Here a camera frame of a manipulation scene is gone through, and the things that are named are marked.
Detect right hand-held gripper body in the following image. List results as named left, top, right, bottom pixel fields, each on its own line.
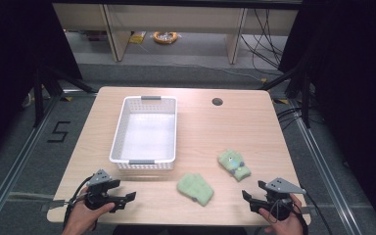
left=263, top=176, right=307, bottom=221

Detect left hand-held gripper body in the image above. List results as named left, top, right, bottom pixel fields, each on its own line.
left=83, top=168, right=117, bottom=212

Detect green glove with buttons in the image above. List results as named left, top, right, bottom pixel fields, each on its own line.
left=217, top=149, right=253, bottom=182

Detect white plastic basket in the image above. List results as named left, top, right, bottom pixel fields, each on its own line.
left=109, top=95, right=178, bottom=171

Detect person's right hand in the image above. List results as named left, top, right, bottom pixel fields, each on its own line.
left=258, top=193, right=305, bottom=235

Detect person's left hand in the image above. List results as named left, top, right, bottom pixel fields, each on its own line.
left=62, top=187, right=116, bottom=235

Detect black metal stand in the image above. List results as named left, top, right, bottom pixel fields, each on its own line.
left=32, top=64, right=98, bottom=128
left=258, top=64, right=313, bottom=129

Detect black curtain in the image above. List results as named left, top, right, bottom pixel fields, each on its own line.
left=0, top=0, right=83, bottom=168
left=277, top=0, right=376, bottom=235

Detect yellow packet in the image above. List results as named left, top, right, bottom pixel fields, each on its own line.
left=128, top=30, right=147, bottom=45

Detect left hand-held gripper cable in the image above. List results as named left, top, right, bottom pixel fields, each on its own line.
left=63, top=175, right=94, bottom=229

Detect hand-held gripper cable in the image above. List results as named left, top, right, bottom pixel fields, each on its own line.
left=299, top=185, right=335, bottom=235
left=63, top=175, right=94, bottom=229

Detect right hand-held gripper cable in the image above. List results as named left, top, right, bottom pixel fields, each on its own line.
left=299, top=185, right=335, bottom=235

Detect aluminium floor rail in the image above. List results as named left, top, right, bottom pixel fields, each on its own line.
left=0, top=94, right=62, bottom=235
left=289, top=97, right=364, bottom=235

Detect black floor cables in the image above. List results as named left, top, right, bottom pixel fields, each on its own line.
left=275, top=106, right=306, bottom=132

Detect bundle of black cables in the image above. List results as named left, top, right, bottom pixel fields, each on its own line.
left=239, top=8, right=286, bottom=71

